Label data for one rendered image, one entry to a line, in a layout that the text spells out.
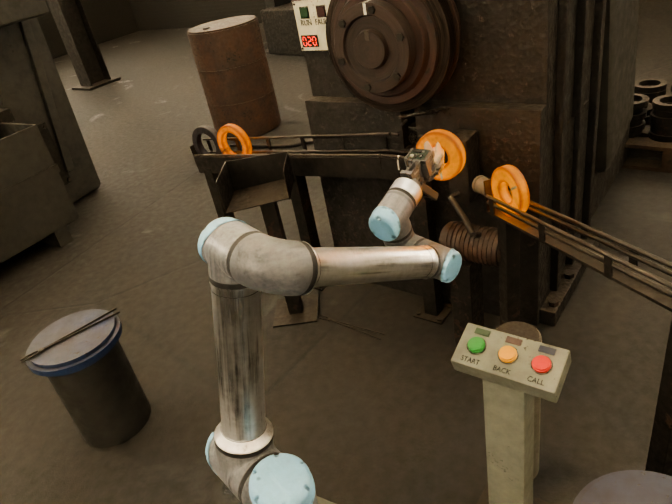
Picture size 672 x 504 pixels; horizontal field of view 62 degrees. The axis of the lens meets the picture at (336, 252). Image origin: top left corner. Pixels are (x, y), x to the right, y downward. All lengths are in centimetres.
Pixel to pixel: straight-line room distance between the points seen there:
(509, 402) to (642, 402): 80
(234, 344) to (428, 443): 88
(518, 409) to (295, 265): 62
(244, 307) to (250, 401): 26
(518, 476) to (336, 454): 64
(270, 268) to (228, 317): 20
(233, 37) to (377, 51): 291
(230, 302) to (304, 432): 91
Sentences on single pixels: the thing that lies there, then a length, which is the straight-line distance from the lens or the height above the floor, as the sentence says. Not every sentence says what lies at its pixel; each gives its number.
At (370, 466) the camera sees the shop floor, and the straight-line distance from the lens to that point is 192.
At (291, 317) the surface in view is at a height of 1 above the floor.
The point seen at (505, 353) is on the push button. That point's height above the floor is 61.
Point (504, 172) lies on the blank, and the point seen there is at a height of 77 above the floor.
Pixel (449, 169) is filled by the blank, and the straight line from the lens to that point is 176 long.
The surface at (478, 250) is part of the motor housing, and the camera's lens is 191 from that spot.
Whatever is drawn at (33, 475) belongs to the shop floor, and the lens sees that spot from 241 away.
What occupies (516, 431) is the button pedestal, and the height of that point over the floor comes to 40.
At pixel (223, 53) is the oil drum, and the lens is 472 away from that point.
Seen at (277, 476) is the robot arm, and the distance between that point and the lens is 143.
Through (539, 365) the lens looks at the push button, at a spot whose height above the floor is 61.
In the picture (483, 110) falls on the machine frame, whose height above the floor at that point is 86.
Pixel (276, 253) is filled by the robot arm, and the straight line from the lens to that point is 112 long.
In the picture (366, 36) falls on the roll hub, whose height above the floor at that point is 116.
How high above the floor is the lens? 152
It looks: 31 degrees down
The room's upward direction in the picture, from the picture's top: 11 degrees counter-clockwise
